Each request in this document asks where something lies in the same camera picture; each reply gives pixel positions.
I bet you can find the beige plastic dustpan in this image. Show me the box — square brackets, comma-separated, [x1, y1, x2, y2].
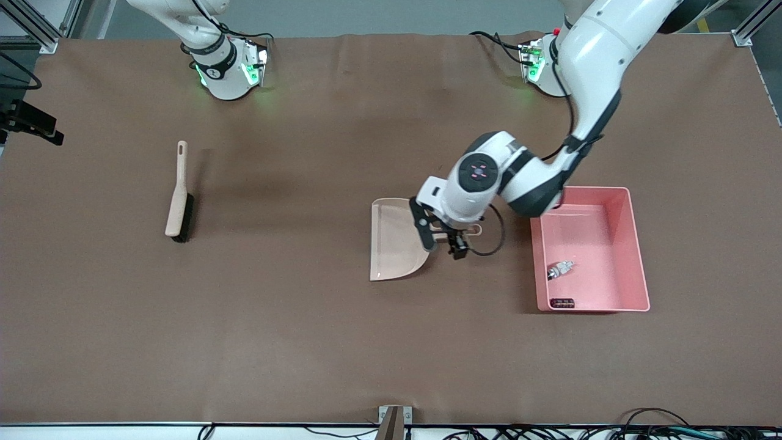
[369, 197, 483, 282]

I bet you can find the beige brush with black bristles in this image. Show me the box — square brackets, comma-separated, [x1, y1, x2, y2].
[165, 141, 195, 243]

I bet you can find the pink plastic bin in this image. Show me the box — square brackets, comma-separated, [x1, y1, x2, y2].
[528, 185, 651, 314]

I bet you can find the brown table cover mat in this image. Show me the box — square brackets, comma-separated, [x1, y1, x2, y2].
[0, 31, 782, 427]

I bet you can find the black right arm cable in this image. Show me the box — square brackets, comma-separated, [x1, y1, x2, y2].
[0, 52, 42, 91]

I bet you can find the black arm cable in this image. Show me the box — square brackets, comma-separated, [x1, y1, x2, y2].
[470, 58, 578, 256]
[0, 52, 42, 91]

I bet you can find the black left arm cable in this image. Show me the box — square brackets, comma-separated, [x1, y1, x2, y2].
[470, 58, 578, 256]

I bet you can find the aluminium frame post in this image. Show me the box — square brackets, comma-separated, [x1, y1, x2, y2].
[0, 0, 83, 54]
[730, 0, 782, 48]

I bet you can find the grey table edge bracket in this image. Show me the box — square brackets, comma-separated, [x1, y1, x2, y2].
[378, 405, 414, 440]

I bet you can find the black left base cable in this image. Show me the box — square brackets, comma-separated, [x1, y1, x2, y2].
[469, 31, 526, 65]

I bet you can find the tangled black cable bundle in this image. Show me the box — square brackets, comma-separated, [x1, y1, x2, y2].
[440, 425, 782, 440]

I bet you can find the black looped cable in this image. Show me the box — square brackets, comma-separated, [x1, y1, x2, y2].
[620, 407, 691, 430]

